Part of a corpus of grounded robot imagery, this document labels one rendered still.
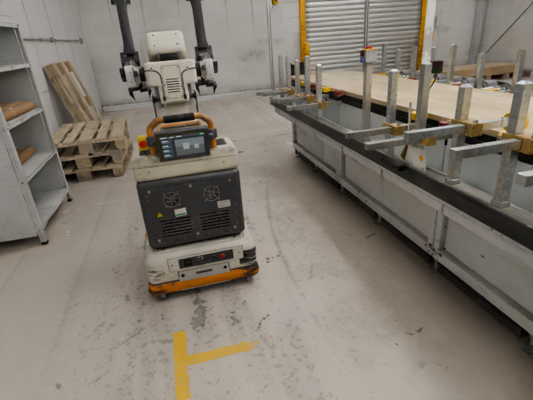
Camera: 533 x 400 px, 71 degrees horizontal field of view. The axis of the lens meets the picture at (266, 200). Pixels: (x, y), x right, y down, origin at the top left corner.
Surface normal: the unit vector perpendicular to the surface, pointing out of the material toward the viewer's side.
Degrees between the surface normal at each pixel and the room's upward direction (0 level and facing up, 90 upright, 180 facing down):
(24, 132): 90
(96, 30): 90
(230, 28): 90
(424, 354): 0
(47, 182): 90
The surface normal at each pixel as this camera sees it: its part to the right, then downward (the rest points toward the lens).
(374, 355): -0.07, -0.91
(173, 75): 0.24, 0.25
